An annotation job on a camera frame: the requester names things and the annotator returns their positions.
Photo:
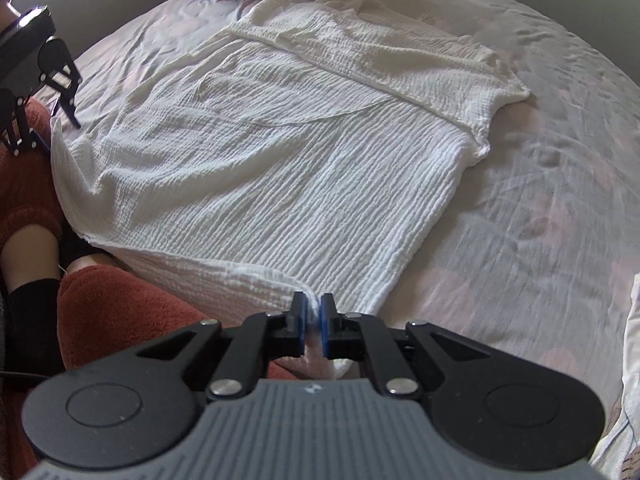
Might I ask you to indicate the person's black sock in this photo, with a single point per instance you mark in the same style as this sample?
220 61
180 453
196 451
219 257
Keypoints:
30 325

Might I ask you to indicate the bed with pale dotted sheet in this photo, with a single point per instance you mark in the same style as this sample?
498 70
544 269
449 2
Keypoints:
550 185

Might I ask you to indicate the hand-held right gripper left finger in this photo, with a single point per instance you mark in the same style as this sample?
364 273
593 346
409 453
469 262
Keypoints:
300 325

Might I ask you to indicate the person's bare leg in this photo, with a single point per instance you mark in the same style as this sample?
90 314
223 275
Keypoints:
30 252

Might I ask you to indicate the white crinkled shirt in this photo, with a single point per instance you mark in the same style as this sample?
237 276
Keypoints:
280 160

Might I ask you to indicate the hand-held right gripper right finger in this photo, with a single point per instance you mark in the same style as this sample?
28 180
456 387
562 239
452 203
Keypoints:
326 325

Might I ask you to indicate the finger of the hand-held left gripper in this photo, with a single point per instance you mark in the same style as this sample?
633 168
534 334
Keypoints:
22 127
64 92

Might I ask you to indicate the person's red fuzzy clothing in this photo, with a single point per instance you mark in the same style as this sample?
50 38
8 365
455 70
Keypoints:
125 310

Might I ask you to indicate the pile of unfolded clothes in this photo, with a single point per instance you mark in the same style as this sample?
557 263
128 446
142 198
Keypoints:
625 385

